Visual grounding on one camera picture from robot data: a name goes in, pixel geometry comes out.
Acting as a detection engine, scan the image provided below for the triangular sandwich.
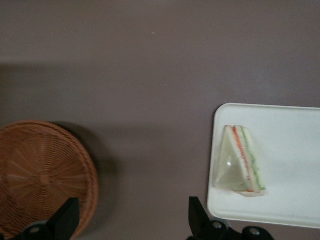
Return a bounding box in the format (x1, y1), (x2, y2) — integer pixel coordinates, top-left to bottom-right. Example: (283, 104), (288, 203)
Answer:
(211, 124), (270, 198)

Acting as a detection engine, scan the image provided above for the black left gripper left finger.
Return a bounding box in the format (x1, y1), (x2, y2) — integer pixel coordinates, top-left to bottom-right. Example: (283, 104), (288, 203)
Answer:
(19, 197), (80, 240)

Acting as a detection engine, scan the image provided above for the cream plastic tray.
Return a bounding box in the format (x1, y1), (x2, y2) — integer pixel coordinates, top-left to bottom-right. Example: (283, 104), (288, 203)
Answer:
(206, 102), (320, 229)

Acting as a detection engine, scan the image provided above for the brown round wicker basket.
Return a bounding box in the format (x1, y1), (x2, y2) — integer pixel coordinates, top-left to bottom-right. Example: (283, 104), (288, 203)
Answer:
(0, 120), (100, 240)

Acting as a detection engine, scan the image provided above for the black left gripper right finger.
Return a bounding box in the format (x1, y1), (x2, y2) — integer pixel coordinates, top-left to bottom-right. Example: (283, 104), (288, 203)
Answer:
(186, 196), (230, 240)

